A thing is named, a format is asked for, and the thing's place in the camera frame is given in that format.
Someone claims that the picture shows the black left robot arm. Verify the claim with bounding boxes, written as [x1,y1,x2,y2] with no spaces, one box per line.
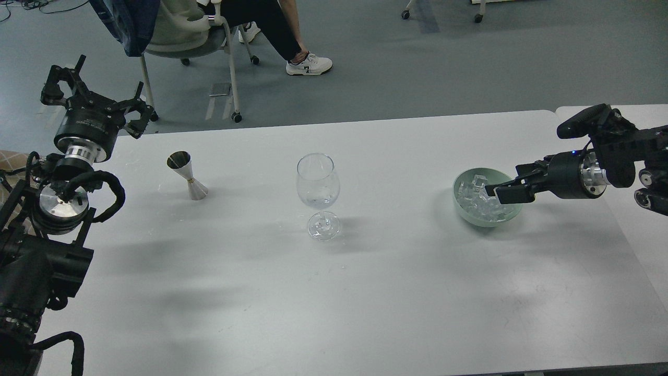
[1,55,157,375]

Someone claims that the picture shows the clear wine glass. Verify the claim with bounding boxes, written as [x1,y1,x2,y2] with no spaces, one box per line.
[296,153,341,241]

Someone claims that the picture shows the steel cocktail jigger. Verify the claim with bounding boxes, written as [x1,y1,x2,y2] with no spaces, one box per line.
[166,150,208,201]

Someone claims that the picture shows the clear ice cubes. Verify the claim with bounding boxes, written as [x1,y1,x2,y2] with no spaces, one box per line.
[456,174,516,223]

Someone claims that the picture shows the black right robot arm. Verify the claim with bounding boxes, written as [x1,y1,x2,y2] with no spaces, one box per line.
[485,104,667,216]

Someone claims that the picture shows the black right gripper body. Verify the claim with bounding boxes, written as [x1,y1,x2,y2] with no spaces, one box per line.
[515,151,609,199]

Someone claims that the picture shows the green bowl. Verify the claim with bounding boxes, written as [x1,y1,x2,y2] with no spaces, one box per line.
[452,168,522,228]

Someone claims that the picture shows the beige checkered sofa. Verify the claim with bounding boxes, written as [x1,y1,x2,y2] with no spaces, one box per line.
[1,150,29,178]

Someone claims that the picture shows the white chair caster leg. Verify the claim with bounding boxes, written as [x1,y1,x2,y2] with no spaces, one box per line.
[401,0,417,20]

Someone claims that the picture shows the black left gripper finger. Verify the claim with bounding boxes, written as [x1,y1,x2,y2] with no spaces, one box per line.
[115,81,159,139]
[41,55,92,108]

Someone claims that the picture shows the seated person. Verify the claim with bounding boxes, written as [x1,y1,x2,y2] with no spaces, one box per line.
[220,1,332,76]

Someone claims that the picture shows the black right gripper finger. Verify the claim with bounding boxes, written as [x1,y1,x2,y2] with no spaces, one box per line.
[516,160,550,181]
[485,181,536,205]

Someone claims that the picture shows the grey office chair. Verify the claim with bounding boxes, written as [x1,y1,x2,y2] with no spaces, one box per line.
[138,0,260,124]

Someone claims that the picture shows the dark blue jacket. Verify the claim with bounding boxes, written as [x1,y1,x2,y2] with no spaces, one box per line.
[89,1,161,57]

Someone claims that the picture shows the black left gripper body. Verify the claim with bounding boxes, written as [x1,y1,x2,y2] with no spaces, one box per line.
[53,93,139,162]

